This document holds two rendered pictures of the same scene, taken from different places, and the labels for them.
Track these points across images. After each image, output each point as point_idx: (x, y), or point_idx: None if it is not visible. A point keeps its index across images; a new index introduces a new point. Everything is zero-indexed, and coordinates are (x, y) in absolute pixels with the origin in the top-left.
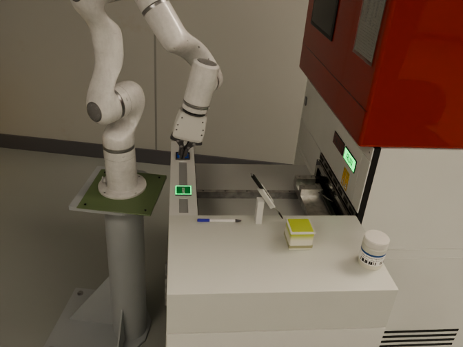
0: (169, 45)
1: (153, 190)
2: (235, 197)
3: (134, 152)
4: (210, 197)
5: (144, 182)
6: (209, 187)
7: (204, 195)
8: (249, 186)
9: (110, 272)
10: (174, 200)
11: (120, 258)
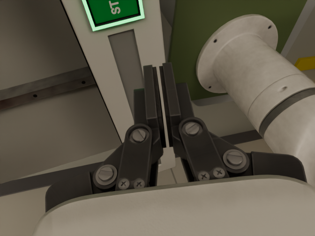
0: None
1: (182, 60)
2: (8, 88)
3: (258, 110)
4: (64, 73)
5: (200, 73)
6: (80, 101)
7: (78, 72)
8: (3, 127)
9: None
10: None
11: None
